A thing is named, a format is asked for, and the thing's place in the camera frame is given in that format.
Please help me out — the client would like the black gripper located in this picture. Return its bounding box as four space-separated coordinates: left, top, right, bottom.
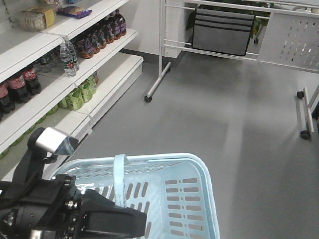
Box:
0 174 147 239

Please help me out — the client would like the light blue plastic basket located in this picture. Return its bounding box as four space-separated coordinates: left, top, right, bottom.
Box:
51 153 220 239

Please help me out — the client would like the black cola bottle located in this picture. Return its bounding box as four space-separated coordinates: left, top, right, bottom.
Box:
0 83 15 114
22 64 42 96
6 72 31 103

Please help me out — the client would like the white metal shelf unit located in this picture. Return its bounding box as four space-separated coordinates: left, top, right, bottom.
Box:
0 0 143 181

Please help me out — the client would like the clear water bottle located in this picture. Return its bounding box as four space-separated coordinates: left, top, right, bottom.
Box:
59 43 76 77
65 40 79 71

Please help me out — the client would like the purple snack bag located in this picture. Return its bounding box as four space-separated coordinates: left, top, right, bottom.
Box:
57 6 92 19

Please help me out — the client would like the cookie box yellow label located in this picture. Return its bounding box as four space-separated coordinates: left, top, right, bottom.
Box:
18 6 56 32

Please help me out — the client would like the grey fabric organizer bag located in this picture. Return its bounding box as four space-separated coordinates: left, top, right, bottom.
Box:
191 8 255 56

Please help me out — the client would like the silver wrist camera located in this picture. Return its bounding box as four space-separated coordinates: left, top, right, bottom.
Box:
27 127 79 156

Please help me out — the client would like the white metal rack frame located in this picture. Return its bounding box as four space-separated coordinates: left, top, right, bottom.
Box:
145 0 319 102

